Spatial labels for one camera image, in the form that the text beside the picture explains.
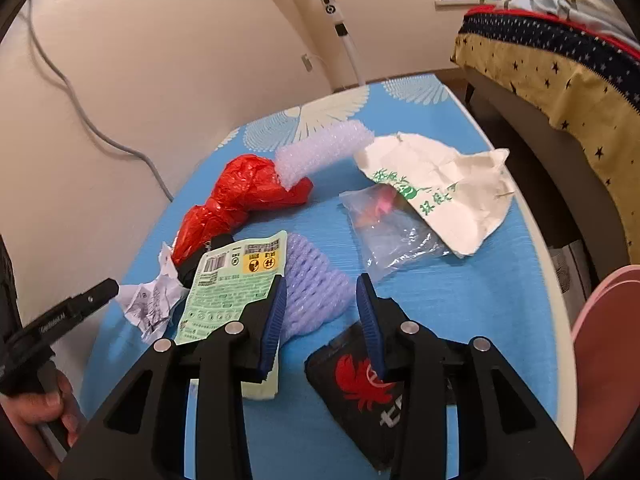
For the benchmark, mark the person's left hand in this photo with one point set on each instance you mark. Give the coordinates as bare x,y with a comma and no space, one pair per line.
30,410

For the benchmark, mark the white paper bag green print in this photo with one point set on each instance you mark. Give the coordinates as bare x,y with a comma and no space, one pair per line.
465,200

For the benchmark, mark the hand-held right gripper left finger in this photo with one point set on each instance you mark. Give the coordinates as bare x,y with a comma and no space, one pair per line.
272,322

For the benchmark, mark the black packet red print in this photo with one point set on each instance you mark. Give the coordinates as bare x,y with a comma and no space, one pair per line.
345,402

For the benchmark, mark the white receipt paper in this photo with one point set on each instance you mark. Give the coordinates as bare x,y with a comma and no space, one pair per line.
150,305

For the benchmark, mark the pink plastic bin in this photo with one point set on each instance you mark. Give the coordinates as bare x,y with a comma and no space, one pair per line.
605,350

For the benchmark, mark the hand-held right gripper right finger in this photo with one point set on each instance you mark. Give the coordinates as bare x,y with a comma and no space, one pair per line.
372,330

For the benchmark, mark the purple foam net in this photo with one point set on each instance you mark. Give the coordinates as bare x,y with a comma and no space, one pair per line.
315,285

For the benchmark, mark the red plastic bag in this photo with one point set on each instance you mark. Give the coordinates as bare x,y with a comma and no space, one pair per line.
235,195

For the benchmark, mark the white standing fan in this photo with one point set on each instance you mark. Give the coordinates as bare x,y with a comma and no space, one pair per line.
327,10

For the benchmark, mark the small white wall box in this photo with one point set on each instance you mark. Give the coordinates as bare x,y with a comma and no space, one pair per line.
306,61

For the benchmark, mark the red blanket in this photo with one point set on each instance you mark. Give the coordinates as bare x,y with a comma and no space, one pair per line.
575,22

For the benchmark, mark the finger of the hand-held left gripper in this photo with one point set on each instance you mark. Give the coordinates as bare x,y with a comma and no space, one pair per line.
80,305

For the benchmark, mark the green snack packet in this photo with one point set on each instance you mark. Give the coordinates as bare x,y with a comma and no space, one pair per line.
225,285

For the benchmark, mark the white window sill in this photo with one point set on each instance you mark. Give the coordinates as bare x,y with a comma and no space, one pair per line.
460,4

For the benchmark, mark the plaid quilt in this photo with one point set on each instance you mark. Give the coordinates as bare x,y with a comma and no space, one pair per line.
580,2

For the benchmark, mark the white foam net roll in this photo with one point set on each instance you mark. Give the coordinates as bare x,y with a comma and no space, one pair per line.
320,152

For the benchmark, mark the clear plastic bag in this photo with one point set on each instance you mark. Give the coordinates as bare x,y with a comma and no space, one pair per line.
395,242

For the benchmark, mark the bed with star-print sheet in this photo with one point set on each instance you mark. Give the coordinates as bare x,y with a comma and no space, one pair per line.
565,85

